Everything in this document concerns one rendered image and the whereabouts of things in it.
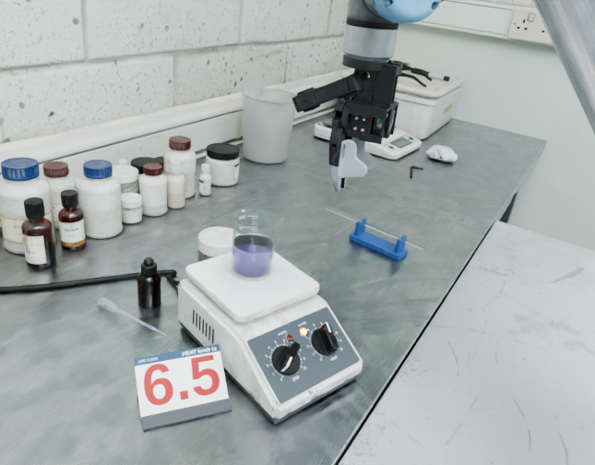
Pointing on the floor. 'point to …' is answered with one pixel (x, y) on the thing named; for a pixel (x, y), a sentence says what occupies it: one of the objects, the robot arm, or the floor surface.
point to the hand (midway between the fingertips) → (337, 181)
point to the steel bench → (116, 441)
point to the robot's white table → (504, 364)
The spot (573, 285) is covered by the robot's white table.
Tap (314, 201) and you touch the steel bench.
